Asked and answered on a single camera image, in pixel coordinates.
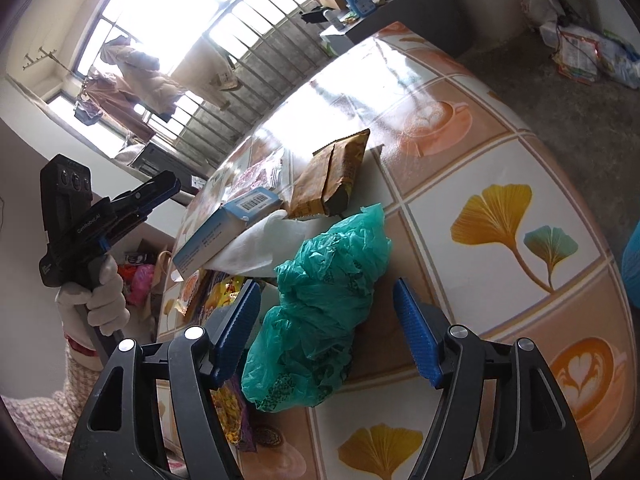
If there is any clear pink wrapper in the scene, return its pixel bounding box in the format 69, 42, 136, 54
222, 150, 287, 203

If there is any grey cabinet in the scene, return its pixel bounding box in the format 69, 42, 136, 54
319, 0, 482, 57

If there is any red paper bag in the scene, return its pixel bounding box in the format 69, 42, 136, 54
149, 249, 177, 332

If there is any pink hanging garment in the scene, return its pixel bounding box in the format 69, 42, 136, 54
81, 72, 157, 144

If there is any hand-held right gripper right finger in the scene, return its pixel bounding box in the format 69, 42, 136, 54
393, 277, 593, 480

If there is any blue plastic basket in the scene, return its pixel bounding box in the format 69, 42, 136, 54
621, 220, 640, 307

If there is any blue white carton box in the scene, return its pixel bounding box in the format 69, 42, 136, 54
171, 186, 282, 277

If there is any cream hanging garment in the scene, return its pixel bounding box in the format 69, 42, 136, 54
171, 41, 239, 112

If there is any green plastic bag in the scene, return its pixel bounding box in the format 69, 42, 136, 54
241, 202, 393, 413

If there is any metal window railing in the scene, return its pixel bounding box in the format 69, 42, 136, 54
145, 0, 362, 172

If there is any person's left hand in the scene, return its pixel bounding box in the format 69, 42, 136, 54
55, 254, 132, 337

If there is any pink bag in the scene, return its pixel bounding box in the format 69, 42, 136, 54
127, 262, 157, 307

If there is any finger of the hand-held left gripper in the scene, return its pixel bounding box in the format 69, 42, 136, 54
107, 170, 182, 213
97, 206, 152, 257

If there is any person's left forearm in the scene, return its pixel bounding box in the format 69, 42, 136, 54
0, 305, 121, 466

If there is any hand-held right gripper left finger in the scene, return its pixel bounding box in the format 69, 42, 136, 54
62, 280, 262, 480

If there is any yellow purple snack wrapper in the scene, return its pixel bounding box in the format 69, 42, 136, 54
190, 269, 262, 453

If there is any colourful snack bag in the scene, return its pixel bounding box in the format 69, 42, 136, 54
554, 26, 602, 84

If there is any dark hanging garment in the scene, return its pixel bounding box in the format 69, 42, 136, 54
73, 101, 102, 127

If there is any wall hook rack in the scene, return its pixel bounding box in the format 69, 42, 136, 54
21, 44, 59, 72

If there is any yellow snack package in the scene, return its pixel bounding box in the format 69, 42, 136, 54
289, 128, 372, 219

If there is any patterned tablecloth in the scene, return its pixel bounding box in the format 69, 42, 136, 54
155, 21, 640, 480

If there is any dark furniture piece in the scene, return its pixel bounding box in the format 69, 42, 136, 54
131, 141, 202, 194

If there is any beige hanging jacket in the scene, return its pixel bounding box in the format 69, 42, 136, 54
101, 36, 187, 117

